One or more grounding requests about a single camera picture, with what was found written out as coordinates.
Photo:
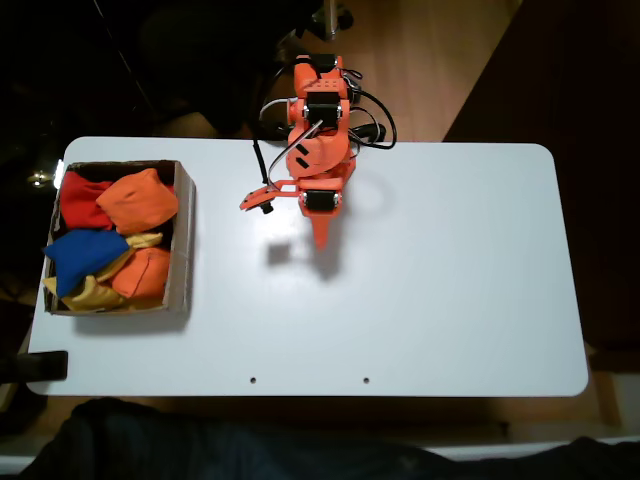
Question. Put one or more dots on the large orange bean bag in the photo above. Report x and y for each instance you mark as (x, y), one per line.
(137, 202)

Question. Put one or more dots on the cardboard box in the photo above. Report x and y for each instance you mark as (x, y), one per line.
(182, 250)

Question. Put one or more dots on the yellow bean bag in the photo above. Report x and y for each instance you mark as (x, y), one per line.
(95, 299)
(145, 240)

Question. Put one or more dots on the orange bean bag black stitching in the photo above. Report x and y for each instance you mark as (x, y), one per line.
(142, 272)

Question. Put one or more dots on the large red bean bag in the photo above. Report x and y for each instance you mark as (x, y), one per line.
(80, 200)

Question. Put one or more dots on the pointed blue bean bag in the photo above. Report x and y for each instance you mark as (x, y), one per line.
(80, 255)

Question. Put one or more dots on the black glossy clamp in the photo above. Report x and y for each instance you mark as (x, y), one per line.
(272, 131)

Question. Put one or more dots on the metal chair base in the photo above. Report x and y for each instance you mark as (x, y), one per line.
(332, 20)

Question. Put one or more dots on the person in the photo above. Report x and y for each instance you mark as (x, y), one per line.
(200, 445)

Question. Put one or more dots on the black flat table clamp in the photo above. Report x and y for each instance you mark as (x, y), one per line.
(40, 365)

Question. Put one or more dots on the orange camera mount with camera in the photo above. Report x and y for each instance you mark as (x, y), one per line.
(255, 197)

